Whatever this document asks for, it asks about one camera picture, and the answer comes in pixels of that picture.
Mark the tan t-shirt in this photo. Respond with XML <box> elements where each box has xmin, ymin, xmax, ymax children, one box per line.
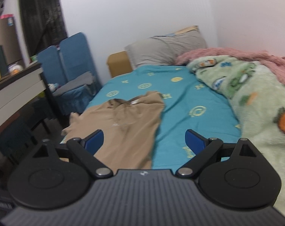
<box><xmin>62</xmin><ymin>91</ymin><xmax>165</xmax><ymax>173</ymax></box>

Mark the teal patterned bed sheet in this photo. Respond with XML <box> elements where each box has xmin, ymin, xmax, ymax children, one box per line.
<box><xmin>86</xmin><ymin>66</ymin><xmax>241</xmax><ymax>170</ymax></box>

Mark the near blue covered chair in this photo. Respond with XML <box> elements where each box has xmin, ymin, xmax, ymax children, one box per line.
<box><xmin>55</xmin><ymin>32</ymin><xmax>101</xmax><ymax>115</ymax></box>

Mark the blue covered chair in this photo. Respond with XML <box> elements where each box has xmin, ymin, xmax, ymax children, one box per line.
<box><xmin>55</xmin><ymin>32</ymin><xmax>101</xmax><ymax>115</ymax></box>
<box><xmin>38</xmin><ymin>45</ymin><xmax>68</xmax><ymax>96</ymax></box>

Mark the grey folded cloth on chair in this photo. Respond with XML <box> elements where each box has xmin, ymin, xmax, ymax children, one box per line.
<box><xmin>52</xmin><ymin>71</ymin><xmax>95</xmax><ymax>96</ymax></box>

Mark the green cartoon fleece blanket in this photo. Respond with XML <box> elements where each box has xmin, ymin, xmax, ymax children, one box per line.
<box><xmin>187</xmin><ymin>55</ymin><xmax>285</xmax><ymax>215</ymax></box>

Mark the far blue covered chair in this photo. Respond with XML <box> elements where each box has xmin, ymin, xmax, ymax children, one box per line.
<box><xmin>38</xmin><ymin>45</ymin><xmax>68</xmax><ymax>96</ymax></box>

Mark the white black desk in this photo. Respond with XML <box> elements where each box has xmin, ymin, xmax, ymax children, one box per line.
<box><xmin>0</xmin><ymin>62</ymin><xmax>63</xmax><ymax>136</ymax></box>

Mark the mustard yellow headboard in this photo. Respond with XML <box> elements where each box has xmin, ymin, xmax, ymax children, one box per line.
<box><xmin>107</xmin><ymin>51</ymin><xmax>133</xmax><ymax>78</ymax></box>

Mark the grey pillow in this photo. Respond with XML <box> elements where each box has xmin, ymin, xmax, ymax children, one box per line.
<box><xmin>124</xmin><ymin>27</ymin><xmax>207</xmax><ymax>69</ymax></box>

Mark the pink fluffy blanket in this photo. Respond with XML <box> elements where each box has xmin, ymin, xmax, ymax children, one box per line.
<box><xmin>174</xmin><ymin>47</ymin><xmax>285</xmax><ymax>85</ymax></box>

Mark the brown refrigerator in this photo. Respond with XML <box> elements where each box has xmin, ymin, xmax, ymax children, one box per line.
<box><xmin>0</xmin><ymin>17</ymin><xmax>25</xmax><ymax>67</ymax></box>

